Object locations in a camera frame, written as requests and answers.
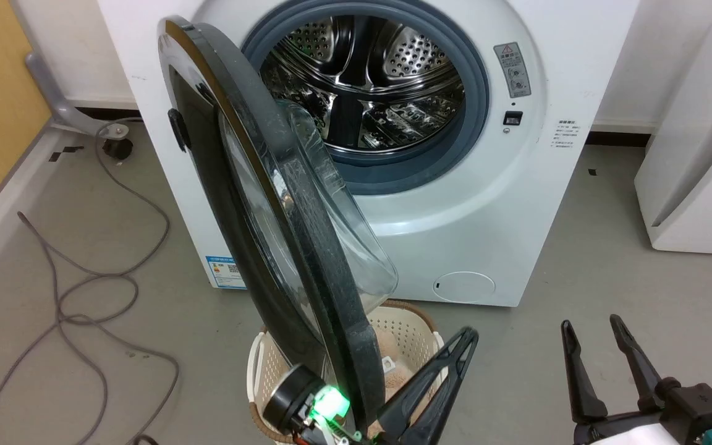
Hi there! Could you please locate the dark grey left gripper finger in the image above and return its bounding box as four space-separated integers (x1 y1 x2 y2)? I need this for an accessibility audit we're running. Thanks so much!
393 333 480 445
375 328 474 437

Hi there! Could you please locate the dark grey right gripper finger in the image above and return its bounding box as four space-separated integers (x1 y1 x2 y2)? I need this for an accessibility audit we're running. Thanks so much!
609 314 664 412
561 320 609 426

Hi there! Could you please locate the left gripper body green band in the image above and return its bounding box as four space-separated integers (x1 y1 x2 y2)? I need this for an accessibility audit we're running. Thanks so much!
262 363 358 445

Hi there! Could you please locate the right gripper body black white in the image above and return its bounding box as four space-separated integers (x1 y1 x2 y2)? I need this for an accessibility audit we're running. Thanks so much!
571 378 712 445

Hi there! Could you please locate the black round glass washer door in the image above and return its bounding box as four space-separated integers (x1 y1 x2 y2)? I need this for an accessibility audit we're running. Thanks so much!
157 15 400 434

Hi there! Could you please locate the white front-load washing machine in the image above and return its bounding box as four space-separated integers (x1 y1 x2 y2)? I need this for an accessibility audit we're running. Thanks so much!
98 0 641 308

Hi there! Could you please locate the grey rubber door gasket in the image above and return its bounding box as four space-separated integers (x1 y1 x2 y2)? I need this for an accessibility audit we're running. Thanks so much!
242 0 491 196

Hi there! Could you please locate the pink cloth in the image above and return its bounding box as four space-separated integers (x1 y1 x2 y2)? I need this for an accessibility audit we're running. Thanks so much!
371 323 426 396

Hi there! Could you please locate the white plastic laundry basket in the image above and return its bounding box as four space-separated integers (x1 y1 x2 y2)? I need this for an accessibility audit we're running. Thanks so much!
247 300 447 445

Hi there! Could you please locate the round white filter cover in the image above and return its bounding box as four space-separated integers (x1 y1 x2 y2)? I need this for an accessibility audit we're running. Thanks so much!
433 271 497 304

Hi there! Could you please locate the blue energy label sticker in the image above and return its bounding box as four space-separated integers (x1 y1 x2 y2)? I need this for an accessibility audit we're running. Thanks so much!
205 255 247 290

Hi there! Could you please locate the white appliance cabinet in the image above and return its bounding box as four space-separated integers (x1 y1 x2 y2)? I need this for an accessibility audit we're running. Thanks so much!
634 0 712 256

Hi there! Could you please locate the white text sticker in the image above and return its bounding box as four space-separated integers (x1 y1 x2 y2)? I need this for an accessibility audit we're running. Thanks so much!
551 119 577 150

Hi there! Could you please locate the black caster wheel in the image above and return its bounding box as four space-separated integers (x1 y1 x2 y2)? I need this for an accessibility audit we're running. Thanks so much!
102 138 135 162

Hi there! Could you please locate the grey warning sticker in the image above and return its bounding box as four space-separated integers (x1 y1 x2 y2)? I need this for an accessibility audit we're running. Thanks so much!
494 42 532 99

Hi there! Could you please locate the stainless steel washer drum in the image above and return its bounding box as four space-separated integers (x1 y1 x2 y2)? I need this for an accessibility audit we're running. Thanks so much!
260 15 465 153

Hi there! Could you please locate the grey metal stand leg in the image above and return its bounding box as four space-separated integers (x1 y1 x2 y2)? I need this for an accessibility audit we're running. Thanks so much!
25 52 130 138

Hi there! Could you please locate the grey floor cable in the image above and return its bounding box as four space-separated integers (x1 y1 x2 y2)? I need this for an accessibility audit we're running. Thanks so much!
0 117 181 445

